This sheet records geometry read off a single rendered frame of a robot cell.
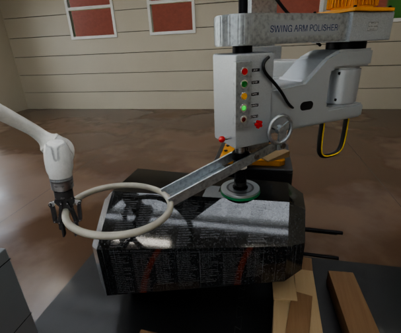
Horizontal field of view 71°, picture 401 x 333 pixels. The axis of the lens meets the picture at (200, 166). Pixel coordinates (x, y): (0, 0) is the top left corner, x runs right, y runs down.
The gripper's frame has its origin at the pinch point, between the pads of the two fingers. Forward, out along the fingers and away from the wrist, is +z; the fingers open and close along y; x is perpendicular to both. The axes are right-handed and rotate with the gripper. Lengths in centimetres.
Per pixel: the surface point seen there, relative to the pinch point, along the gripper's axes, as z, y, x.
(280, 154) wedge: -9, 133, 66
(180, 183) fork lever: -14, 52, 14
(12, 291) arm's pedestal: 27.5, -26.5, -5.6
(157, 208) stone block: 4.0, 40.4, 20.7
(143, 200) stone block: 1.6, 32.9, 26.6
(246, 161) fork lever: -26, 86, 11
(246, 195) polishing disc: -8, 86, 8
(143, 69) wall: -40, 30, 696
